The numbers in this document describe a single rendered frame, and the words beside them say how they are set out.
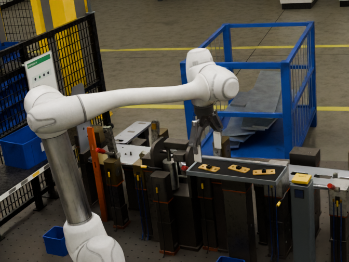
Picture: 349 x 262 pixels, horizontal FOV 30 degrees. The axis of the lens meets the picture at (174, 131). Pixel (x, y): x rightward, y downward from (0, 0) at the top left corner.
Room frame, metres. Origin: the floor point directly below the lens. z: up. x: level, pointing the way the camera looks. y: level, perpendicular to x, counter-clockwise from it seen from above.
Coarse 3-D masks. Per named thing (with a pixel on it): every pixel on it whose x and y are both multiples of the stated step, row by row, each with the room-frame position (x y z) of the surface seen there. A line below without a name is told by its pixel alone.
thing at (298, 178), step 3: (297, 174) 2.18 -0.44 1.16; (300, 174) 2.18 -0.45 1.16; (303, 174) 2.18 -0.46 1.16; (306, 174) 2.17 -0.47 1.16; (294, 177) 2.16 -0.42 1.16; (297, 177) 2.16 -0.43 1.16; (300, 177) 2.15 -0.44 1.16; (303, 177) 2.15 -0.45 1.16; (306, 177) 2.15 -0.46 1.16; (309, 177) 2.15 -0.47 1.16; (291, 180) 2.14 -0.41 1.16; (294, 180) 2.14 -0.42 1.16; (297, 180) 2.13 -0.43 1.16; (300, 180) 2.13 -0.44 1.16; (303, 180) 2.13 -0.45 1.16; (306, 180) 2.12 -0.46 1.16; (309, 180) 2.14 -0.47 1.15; (297, 183) 2.13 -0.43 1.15; (300, 183) 2.13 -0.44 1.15; (303, 183) 2.12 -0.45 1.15; (306, 183) 2.11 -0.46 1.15
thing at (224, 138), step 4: (224, 136) 2.90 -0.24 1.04; (228, 136) 2.90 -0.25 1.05; (224, 140) 2.85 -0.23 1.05; (228, 140) 2.87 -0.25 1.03; (212, 144) 2.84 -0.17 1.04; (224, 144) 2.83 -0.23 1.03; (228, 144) 2.87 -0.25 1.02; (224, 148) 2.83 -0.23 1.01; (228, 148) 2.86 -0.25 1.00; (224, 152) 2.82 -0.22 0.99; (228, 152) 2.86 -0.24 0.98; (224, 156) 2.82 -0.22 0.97; (228, 156) 2.86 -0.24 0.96
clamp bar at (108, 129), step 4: (108, 124) 2.80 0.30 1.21; (112, 124) 2.79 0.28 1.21; (104, 128) 2.76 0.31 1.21; (108, 128) 2.75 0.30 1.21; (104, 132) 2.75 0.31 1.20; (108, 132) 2.76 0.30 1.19; (112, 132) 2.77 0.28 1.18; (108, 136) 2.77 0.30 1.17; (112, 136) 2.77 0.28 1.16; (108, 140) 2.77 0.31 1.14; (112, 140) 2.76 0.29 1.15; (108, 144) 2.78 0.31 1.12; (112, 144) 2.77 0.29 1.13; (108, 148) 2.78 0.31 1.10; (112, 148) 2.77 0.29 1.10; (116, 148) 2.78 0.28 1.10; (112, 152) 2.80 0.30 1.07; (116, 152) 2.78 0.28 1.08; (112, 156) 2.79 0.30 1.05
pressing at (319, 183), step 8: (120, 144) 3.06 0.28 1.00; (120, 152) 2.96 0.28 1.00; (128, 152) 2.94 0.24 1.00; (136, 152) 2.93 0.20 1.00; (88, 160) 2.92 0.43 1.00; (120, 160) 2.86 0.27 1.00; (128, 160) 2.85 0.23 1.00; (136, 160) 2.84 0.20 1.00; (240, 160) 2.70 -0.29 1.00; (248, 160) 2.70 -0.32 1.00; (296, 168) 2.55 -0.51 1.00; (304, 168) 2.55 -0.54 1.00; (312, 168) 2.54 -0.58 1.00; (320, 168) 2.53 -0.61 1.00; (328, 168) 2.52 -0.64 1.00; (312, 176) 2.46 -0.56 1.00; (344, 176) 2.43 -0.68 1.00; (320, 184) 2.38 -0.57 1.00
